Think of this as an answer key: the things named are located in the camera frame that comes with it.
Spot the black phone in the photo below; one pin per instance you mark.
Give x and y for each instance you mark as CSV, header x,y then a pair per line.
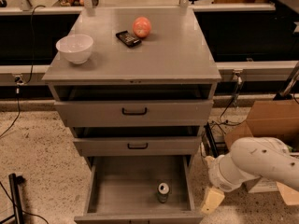
x,y
128,39

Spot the black bar on floor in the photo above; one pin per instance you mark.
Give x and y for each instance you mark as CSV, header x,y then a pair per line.
x,y
211,141

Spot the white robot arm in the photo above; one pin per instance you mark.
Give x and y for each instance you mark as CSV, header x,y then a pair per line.
x,y
249,158

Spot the green soda can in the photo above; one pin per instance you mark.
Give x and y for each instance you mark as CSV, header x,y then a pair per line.
x,y
163,191

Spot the grey middle drawer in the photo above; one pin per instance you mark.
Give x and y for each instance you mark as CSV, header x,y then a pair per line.
x,y
137,146

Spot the black stand at left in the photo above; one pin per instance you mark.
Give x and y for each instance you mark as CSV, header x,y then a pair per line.
x,y
16,201

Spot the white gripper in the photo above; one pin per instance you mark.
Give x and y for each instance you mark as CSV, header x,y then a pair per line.
x,y
217,175

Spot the grey drawer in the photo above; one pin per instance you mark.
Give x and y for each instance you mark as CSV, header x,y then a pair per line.
x,y
132,106
137,146
123,190

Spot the red apple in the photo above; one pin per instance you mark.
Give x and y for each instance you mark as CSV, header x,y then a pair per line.
x,y
141,27

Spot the white bowl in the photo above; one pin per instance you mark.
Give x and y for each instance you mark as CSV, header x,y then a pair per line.
x,y
76,49

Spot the grey top drawer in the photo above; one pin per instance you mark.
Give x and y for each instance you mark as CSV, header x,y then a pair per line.
x,y
132,106

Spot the grey bottom drawer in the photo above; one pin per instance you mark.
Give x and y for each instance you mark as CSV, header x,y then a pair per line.
x,y
123,190

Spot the cardboard box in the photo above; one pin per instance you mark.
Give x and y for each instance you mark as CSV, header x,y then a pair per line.
x,y
278,119

